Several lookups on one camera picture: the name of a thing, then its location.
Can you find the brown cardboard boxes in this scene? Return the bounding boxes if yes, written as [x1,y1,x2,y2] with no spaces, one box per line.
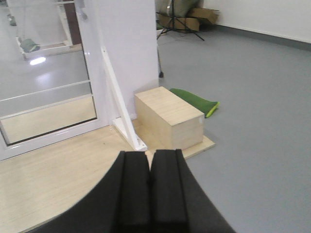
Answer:
[159,8,220,33]

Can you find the grey door handle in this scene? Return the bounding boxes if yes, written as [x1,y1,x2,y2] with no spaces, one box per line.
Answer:
[76,0,88,20]

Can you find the light wooden box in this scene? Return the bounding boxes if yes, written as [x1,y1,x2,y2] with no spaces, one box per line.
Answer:
[135,86,204,149]

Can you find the white framed sliding glass door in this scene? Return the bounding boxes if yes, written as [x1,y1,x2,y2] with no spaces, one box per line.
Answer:
[0,0,108,160]

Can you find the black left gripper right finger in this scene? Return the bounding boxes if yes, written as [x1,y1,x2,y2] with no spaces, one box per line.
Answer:
[150,150,234,233]

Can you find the white door frame post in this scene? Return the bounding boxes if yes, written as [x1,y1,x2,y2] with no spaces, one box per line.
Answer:
[94,0,159,114]

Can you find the white diagonal support brace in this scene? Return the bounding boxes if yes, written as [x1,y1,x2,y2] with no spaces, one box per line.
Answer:
[101,46,148,151]

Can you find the black tripod stand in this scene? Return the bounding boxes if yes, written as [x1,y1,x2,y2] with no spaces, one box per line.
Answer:
[155,0,204,41]

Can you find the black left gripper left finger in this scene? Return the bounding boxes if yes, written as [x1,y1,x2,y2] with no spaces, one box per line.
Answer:
[31,151,151,233]

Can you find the green sandbag beside box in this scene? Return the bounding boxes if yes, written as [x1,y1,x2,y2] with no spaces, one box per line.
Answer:
[170,88,220,118]

